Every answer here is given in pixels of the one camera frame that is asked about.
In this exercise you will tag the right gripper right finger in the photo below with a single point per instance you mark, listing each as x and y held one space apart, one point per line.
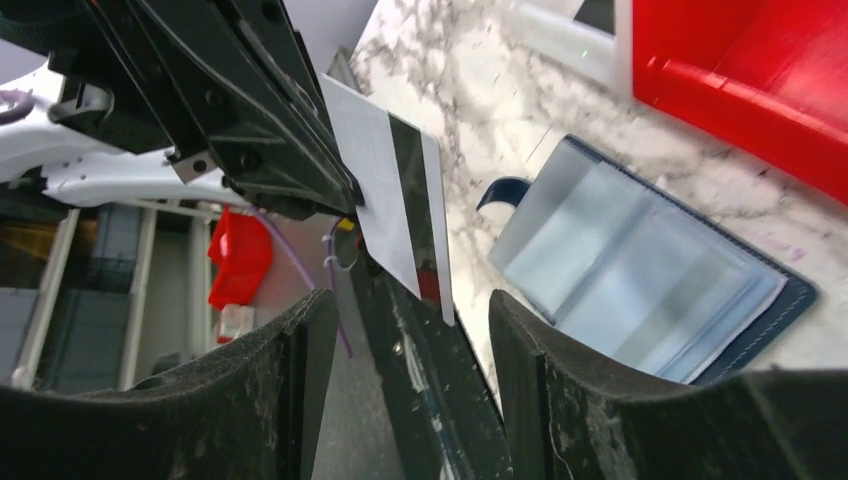
573 413

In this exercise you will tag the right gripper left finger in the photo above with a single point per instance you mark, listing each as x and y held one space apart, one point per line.
250 409

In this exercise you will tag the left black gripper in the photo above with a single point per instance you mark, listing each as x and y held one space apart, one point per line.
238 67

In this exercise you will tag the navy blue card holder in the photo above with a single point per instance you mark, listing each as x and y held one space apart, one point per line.
629 271

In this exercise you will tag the white plastic bin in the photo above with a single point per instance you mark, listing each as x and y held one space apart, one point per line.
549 28

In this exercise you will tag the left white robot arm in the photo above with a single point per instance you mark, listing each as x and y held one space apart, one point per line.
147 100

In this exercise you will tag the black card in white bin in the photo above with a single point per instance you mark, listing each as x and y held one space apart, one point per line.
598 14

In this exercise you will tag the red plastic bin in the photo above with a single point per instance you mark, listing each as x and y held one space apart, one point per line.
768 77

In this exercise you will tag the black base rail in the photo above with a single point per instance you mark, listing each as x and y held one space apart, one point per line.
445 419

